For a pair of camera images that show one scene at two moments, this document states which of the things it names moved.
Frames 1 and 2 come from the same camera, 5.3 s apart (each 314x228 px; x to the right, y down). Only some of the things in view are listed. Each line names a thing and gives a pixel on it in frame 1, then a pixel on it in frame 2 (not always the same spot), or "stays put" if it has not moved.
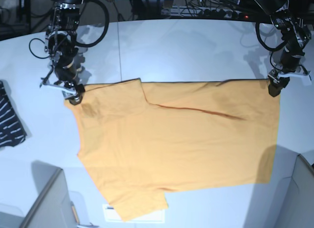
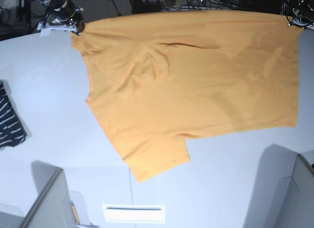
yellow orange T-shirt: x=139 y=139 → x=157 y=78
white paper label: x=111 y=215 stays put
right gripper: x=290 y=61 → x=300 y=11
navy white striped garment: x=12 y=131 stays put
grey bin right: x=287 y=201 stays put
